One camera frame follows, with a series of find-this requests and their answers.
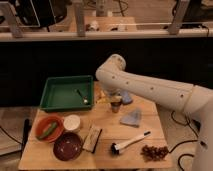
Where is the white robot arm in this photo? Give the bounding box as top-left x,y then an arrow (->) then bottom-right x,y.
96,54 -> 213,171

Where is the blue sponge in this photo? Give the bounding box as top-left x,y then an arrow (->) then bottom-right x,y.
120,90 -> 133,105

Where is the small dark cup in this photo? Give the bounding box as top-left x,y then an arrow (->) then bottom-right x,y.
111,103 -> 121,113

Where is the metal spoon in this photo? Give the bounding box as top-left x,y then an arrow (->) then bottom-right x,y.
76,89 -> 89,105

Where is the blue triangular cloth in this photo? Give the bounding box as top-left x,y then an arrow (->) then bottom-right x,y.
120,108 -> 141,127

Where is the wooden board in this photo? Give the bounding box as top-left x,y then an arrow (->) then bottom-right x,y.
18,81 -> 173,171

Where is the wooden block brush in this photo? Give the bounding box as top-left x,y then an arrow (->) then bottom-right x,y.
83,125 -> 102,152

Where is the white round container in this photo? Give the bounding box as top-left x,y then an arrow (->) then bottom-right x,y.
63,115 -> 81,132

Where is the green plastic tray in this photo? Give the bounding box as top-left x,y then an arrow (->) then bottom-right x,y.
40,75 -> 94,112

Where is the white black dish brush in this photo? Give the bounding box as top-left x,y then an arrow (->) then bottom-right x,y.
111,131 -> 151,155

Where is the green cucumber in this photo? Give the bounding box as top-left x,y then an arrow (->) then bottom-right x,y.
37,122 -> 58,140

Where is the brown raisin pile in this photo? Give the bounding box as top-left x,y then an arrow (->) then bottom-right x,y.
141,145 -> 169,161

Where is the purple bowl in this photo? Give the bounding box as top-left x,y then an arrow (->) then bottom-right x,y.
53,132 -> 83,161

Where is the orange bowl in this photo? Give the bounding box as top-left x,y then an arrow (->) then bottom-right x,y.
35,115 -> 64,143

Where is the black cable on floor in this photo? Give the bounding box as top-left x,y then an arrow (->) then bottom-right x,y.
168,110 -> 201,171

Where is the white metal rail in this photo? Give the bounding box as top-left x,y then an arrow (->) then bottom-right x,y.
0,28 -> 213,42

